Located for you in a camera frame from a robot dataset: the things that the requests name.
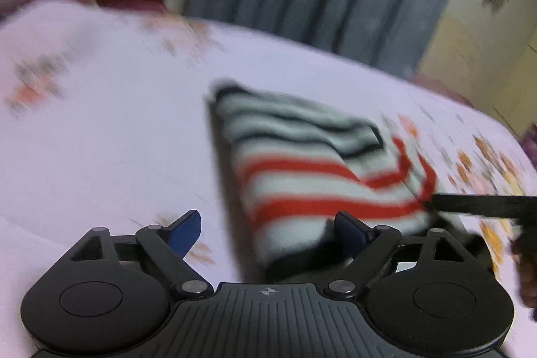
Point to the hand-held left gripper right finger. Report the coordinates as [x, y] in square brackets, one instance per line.
[350, 230]

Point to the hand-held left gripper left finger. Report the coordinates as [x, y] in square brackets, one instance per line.
[186, 233]

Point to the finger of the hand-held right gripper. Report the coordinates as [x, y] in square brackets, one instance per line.
[482, 205]

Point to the striped knit sweater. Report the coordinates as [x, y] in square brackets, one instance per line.
[293, 182]

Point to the floral bed sheet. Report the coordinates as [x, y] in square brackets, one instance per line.
[105, 123]

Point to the cream wardrobe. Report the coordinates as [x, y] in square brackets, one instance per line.
[482, 60]

